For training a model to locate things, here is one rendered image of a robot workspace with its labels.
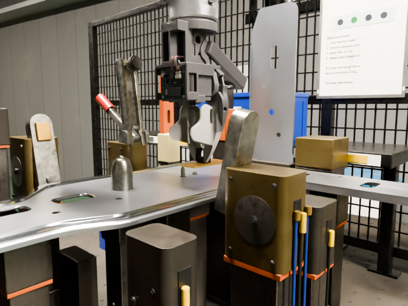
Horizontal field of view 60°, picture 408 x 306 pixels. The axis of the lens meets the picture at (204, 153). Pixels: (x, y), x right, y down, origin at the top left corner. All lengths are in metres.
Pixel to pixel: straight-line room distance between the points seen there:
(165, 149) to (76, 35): 4.32
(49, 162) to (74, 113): 4.38
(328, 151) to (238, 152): 0.31
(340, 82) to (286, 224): 0.68
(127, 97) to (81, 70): 4.17
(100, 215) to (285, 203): 0.21
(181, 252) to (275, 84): 0.53
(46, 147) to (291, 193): 0.41
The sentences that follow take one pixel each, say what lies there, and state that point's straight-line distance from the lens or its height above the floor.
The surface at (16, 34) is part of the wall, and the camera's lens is 6.21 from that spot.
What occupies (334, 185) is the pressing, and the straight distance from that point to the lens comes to 0.59.
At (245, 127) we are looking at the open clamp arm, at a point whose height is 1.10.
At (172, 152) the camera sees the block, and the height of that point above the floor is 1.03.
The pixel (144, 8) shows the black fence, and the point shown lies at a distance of 1.62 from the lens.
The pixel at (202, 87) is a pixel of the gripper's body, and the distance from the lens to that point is 0.53.
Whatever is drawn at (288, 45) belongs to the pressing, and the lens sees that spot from 0.80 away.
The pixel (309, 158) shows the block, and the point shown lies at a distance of 0.74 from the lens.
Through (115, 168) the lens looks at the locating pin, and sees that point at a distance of 0.53.
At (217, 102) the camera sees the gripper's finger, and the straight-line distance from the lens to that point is 0.54.
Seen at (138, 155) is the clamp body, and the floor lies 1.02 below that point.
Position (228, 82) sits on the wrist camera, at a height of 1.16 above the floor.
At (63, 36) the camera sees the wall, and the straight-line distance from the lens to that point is 5.22.
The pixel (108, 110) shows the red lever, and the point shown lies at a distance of 0.78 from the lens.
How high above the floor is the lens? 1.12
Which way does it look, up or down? 7 degrees down
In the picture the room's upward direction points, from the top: straight up
